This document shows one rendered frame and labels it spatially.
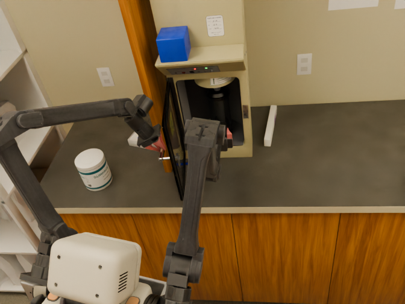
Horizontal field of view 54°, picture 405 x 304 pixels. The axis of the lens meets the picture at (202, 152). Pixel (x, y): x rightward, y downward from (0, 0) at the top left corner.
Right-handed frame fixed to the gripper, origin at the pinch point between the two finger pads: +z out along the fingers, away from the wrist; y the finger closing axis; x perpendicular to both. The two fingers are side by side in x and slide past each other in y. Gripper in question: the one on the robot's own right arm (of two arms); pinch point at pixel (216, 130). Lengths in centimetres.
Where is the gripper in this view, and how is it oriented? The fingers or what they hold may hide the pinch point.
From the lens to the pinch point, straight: 162.5
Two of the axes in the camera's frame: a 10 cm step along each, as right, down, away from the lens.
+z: 1.1, -6.8, 7.3
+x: 1.1, 7.4, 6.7
